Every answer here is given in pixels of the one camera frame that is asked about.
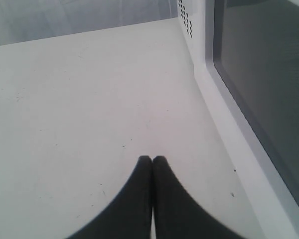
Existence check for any white microwave oven body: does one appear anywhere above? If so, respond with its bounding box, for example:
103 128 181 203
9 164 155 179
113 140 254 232
176 0 215 72

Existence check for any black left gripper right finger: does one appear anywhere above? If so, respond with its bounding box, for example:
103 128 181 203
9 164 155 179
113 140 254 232
152 156 241 239

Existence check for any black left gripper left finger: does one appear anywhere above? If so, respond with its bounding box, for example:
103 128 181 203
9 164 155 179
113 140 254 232
70 156 152 239

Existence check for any white microwave door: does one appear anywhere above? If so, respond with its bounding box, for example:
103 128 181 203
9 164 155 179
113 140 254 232
185 0 299 239

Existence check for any white backdrop curtain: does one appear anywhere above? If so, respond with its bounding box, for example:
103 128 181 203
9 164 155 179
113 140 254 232
0 0 177 45

